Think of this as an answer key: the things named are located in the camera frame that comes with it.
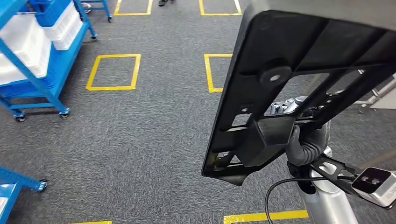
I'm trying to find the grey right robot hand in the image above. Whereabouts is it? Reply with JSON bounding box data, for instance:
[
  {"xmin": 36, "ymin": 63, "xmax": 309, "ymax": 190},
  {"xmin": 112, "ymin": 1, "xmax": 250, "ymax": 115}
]
[{"xmin": 268, "ymin": 95, "xmax": 331, "ymax": 149}]

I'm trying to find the black plastic plate bracket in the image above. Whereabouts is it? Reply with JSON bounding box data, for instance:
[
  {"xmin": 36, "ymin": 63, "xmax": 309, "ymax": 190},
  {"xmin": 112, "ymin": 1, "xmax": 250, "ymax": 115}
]
[{"xmin": 201, "ymin": 9, "xmax": 396, "ymax": 187}]

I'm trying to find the blue metal shelf rack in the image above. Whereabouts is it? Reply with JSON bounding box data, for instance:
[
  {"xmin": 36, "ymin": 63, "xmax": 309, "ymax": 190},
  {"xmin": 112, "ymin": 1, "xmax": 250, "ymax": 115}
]
[{"xmin": 0, "ymin": 166, "xmax": 49, "ymax": 224}]

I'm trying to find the blue wheeled metal cart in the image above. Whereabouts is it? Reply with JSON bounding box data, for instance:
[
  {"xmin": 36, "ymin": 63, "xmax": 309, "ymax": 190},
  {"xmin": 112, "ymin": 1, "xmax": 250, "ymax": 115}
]
[
  {"xmin": 81, "ymin": 0, "xmax": 113, "ymax": 23},
  {"xmin": 0, "ymin": 0, "xmax": 98, "ymax": 123}
]

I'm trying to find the blue plastic bin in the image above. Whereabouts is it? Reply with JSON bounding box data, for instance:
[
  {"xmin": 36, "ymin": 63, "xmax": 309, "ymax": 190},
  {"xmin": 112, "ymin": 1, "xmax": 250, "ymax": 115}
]
[
  {"xmin": 0, "ymin": 77, "xmax": 56, "ymax": 99},
  {"xmin": 29, "ymin": 0, "xmax": 72, "ymax": 28}
]

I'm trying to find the large white plastic bin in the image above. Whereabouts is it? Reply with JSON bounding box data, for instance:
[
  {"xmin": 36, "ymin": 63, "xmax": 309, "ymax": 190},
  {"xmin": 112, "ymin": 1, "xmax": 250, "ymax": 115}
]
[{"xmin": 0, "ymin": 14, "xmax": 52, "ymax": 86}]

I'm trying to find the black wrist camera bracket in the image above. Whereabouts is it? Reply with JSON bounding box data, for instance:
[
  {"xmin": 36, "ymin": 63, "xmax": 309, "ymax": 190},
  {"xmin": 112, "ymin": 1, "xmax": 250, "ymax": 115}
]
[{"xmin": 287, "ymin": 154, "xmax": 361, "ymax": 196}]

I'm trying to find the black camera cable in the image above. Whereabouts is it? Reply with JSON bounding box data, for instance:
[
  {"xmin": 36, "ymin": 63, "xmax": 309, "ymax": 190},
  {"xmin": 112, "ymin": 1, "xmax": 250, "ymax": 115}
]
[{"xmin": 264, "ymin": 176, "xmax": 329, "ymax": 224}]

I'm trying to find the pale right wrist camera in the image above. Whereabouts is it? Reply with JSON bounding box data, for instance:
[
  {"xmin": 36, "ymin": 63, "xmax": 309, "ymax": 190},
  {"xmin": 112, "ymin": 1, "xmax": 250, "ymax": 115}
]
[{"xmin": 352, "ymin": 167, "xmax": 396, "ymax": 208}]

